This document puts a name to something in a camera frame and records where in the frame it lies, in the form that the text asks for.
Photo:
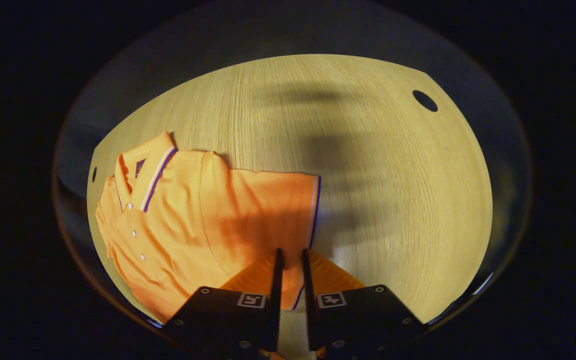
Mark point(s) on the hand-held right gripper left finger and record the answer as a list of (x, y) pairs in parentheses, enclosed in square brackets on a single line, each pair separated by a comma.
[(275, 300)]

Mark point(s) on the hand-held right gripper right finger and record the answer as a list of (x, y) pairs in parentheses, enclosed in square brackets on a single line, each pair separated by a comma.
[(309, 300)]

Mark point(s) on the orange T-shirt with striped collar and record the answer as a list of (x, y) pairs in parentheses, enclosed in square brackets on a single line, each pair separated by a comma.
[(193, 215)]

